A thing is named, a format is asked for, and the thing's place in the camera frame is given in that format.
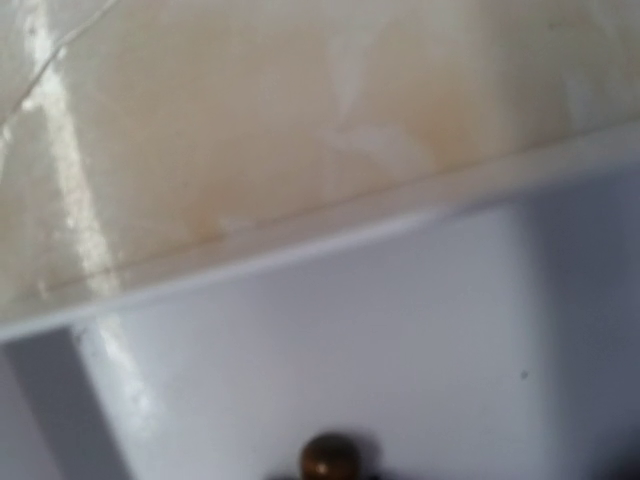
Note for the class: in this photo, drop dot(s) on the white plastic tray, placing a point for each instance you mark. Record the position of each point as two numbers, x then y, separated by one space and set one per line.
482 324

